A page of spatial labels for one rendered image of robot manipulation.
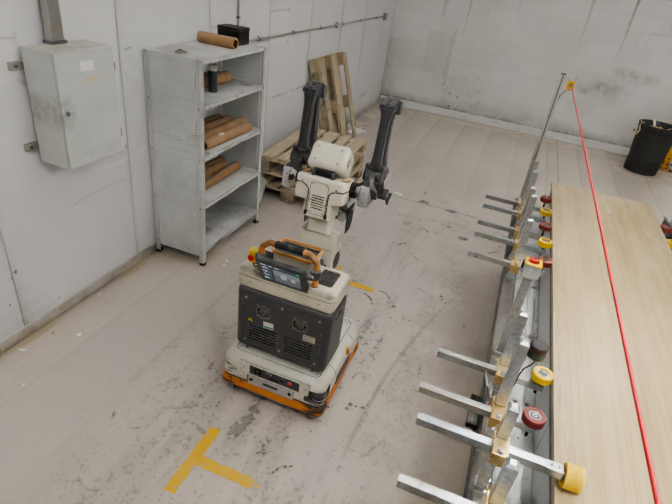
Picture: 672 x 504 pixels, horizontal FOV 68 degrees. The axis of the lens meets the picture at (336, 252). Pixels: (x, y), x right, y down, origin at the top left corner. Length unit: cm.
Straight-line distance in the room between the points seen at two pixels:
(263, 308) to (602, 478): 166
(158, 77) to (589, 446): 318
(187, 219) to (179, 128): 70
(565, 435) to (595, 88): 779
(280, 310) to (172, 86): 177
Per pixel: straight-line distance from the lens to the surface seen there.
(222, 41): 398
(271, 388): 287
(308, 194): 262
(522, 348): 185
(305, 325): 260
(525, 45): 923
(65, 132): 303
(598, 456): 200
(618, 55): 931
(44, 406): 316
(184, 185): 384
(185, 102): 361
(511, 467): 149
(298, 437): 285
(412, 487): 158
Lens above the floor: 222
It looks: 31 degrees down
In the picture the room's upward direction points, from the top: 8 degrees clockwise
